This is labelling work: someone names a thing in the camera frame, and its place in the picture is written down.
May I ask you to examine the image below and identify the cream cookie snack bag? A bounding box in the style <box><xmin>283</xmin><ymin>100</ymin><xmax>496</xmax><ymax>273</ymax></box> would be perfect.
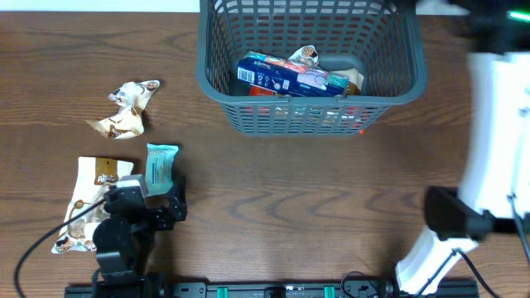
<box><xmin>284</xmin><ymin>46</ymin><xmax>364</xmax><ymax>97</ymax></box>

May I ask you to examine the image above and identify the teal flushable wipes pack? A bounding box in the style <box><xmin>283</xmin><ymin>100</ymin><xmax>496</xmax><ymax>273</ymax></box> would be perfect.
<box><xmin>145</xmin><ymin>143</ymin><xmax>179</xmax><ymax>196</ymax></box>

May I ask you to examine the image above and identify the flat cream snack bag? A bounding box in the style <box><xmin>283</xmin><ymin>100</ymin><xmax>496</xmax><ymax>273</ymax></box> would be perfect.
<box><xmin>51</xmin><ymin>156</ymin><xmax>134</xmax><ymax>254</ymax></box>

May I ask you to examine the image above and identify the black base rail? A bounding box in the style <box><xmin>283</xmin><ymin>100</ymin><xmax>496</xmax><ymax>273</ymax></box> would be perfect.
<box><xmin>64</xmin><ymin>279</ymin><xmax>480</xmax><ymax>298</ymax></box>

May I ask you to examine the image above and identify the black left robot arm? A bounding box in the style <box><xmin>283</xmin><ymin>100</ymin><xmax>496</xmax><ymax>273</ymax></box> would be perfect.
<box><xmin>92</xmin><ymin>175</ymin><xmax>187</xmax><ymax>298</ymax></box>

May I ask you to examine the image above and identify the crumpled cream snack bag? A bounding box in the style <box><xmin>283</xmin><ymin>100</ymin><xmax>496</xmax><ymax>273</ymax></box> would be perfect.
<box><xmin>86</xmin><ymin>79</ymin><xmax>161</xmax><ymax>140</ymax></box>

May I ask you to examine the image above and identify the grey plastic mesh basket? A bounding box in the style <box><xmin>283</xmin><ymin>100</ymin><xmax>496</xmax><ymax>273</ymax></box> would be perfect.
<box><xmin>196</xmin><ymin>0</ymin><xmax>427</xmax><ymax>137</ymax></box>

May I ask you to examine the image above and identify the blue Kleenex tissue pack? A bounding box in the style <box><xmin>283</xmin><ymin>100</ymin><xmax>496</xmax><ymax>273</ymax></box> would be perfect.
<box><xmin>237</xmin><ymin>51</ymin><xmax>349</xmax><ymax>97</ymax></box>

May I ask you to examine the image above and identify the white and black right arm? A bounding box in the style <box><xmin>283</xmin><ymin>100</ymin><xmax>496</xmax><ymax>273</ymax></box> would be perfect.
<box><xmin>378</xmin><ymin>1</ymin><xmax>529</xmax><ymax>297</ymax></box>

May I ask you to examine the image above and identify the spaghetti pack with red end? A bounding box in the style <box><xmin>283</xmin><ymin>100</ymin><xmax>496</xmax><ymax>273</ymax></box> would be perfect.
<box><xmin>247</xmin><ymin>84</ymin><xmax>368</xmax><ymax>136</ymax></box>

